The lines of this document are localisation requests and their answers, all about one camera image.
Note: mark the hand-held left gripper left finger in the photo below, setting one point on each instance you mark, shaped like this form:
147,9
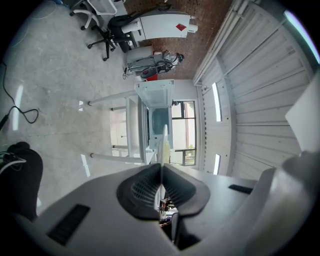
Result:
100,200

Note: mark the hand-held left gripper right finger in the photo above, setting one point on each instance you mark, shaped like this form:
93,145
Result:
220,200

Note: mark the white microwave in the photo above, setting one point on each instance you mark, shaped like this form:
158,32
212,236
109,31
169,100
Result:
156,95

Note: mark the ceiling light strip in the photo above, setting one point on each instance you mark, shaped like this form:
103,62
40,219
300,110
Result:
217,163
216,102

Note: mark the person's black trousers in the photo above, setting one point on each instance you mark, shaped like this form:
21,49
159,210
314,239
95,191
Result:
22,180

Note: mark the black-framed window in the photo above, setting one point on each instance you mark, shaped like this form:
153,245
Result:
180,130

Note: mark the person's left black shoe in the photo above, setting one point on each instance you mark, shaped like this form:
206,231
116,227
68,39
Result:
18,146

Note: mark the red round object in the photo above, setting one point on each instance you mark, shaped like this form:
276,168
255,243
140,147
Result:
148,74

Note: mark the grey cabinet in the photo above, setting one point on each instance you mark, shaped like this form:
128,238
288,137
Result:
140,53

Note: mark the black office chair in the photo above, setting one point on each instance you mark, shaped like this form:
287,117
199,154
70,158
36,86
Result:
117,27

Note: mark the white machine with red diamond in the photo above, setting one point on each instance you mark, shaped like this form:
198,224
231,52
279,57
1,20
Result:
162,25

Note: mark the white office chair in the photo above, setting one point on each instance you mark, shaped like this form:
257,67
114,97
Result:
100,6

